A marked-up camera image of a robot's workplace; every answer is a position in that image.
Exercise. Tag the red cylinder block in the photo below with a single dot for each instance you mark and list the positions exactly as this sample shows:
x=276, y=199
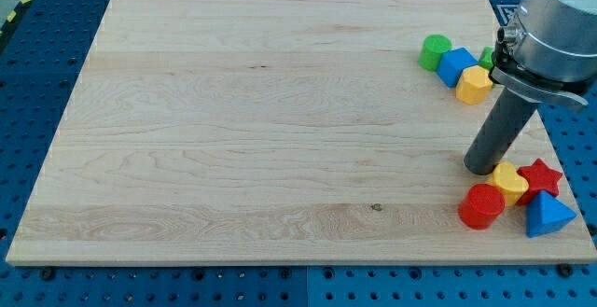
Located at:
x=482, y=205

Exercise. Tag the yellow hexagon block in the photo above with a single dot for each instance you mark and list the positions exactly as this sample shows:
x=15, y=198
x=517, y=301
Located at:
x=474, y=85

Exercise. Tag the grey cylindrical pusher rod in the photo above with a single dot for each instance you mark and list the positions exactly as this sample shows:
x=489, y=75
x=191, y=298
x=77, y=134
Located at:
x=509, y=115

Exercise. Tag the blue triangle block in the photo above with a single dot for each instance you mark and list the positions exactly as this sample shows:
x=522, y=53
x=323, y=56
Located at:
x=545, y=214

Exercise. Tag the wooden board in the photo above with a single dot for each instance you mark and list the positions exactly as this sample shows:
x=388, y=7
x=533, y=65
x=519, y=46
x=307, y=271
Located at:
x=271, y=132

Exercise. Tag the green cylinder block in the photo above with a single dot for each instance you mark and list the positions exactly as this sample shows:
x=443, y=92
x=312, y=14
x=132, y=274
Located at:
x=433, y=48

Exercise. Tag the yellow heart block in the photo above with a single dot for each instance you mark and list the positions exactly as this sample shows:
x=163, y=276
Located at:
x=506, y=179

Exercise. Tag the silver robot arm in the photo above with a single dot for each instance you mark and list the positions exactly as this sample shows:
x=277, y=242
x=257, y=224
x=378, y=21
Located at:
x=547, y=52

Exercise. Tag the red star block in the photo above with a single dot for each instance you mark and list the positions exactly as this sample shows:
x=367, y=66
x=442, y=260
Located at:
x=540, y=177

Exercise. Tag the blue cube block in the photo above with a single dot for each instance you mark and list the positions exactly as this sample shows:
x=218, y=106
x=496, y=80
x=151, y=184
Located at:
x=452, y=64

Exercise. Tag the green block behind arm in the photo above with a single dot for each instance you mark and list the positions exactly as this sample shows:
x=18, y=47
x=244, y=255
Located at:
x=486, y=58

